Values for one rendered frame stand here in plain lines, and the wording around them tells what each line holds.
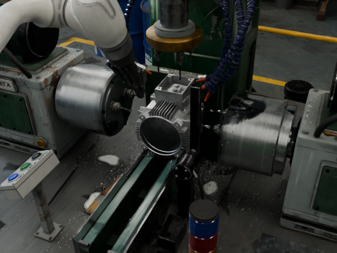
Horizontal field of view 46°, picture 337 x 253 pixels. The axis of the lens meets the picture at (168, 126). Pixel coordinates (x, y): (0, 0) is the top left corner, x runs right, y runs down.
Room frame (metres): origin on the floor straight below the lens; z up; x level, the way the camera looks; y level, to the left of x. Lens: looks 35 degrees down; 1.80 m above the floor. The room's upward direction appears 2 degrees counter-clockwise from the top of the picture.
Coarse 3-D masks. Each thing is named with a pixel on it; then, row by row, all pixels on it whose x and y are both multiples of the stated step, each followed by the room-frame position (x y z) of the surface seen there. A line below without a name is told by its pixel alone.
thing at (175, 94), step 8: (168, 80) 1.25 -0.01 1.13; (176, 80) 1.26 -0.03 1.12; (184, 80) 1.25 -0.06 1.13; (192, 80) 1.22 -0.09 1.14; (160, 88) 1.17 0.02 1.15; (168, 88) 1.22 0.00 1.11; (176, 88) 1.18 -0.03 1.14; (184, 88) 1.22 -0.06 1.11; (160, 96) 1.16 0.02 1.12; (168, 96) 1.14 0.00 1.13; (176, 96) 1.13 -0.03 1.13; (184, 96) 1.14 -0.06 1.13; (184, 104) 1.13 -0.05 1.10
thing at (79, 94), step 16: (80, 64) 1.33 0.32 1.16; (64, 80) 1.26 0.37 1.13; (80, 80) 1.23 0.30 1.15; (96, 80) 1.22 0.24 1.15; (112, 80) 1.22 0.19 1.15; (64, 96) 1.21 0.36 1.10; (80, 96) 1.19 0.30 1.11; (96, 96) 1.17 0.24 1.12; (112, 96) 1.21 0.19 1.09; (128, 96) 1.27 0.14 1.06; (64, 112) 1.20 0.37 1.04; (80, 112) 1.17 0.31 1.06; (96, 112) 1.14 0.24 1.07; (112, 112) 1.20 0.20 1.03; (128, 112) 1.29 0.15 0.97; (80, 128) 1.20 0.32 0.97; (96, 128) 1.15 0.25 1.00; (112, 128) 1.18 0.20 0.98
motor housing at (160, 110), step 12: (156, 108) 1.10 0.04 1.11; (168, 108) 1.10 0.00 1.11; (204, 108) 1.21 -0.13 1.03; (144, 120) 1.12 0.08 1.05; (156, 120) 1.21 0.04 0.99; (168, 120) 1.06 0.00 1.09; (144, 132) 1.13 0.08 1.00; (156, 132) 1.17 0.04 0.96; (168, 132) 1.19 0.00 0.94; (180, 132) 1.04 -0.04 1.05; (144, 144) 1.10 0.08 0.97; (156, 144) 1.12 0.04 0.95; (168, 144) 1.13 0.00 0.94; (180, 144) 1.09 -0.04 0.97; (156, 156) 1.08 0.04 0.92; (168, 156) 1.07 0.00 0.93
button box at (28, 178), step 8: (40, 152) 0.94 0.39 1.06; (48, 152) 0.92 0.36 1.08; (32, 160) 0.90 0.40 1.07; (40, 160) 0.89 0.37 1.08; (48, 160) 0.90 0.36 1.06; (56, 160) 0.92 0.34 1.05; (32, 168) 0.85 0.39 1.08; (40, 168) 0.87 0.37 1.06; (48, 168) 0.89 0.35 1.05; (24, 176) 0.82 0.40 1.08; (32, 176) 0.84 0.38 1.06; (40, 176) 0.85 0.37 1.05; (8, 184) 0.80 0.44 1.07; (16, 184) 0.79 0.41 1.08; (24, 184) 0.81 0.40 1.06; (32, 184) 0.82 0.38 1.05; (8, 192) 0.79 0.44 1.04; (16, 192) 0.78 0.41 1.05; (24, 192) 0.79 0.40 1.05
